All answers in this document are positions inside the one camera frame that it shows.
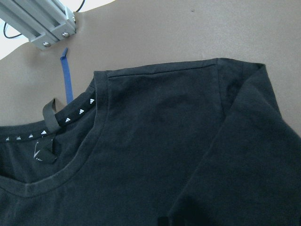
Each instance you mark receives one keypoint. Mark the aluminium frame post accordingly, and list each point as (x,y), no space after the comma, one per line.
(42,22)

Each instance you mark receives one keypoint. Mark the black graphic t-shirt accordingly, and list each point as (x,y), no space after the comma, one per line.
(200,142)

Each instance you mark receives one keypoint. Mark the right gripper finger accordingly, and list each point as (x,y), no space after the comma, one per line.
(163,221)

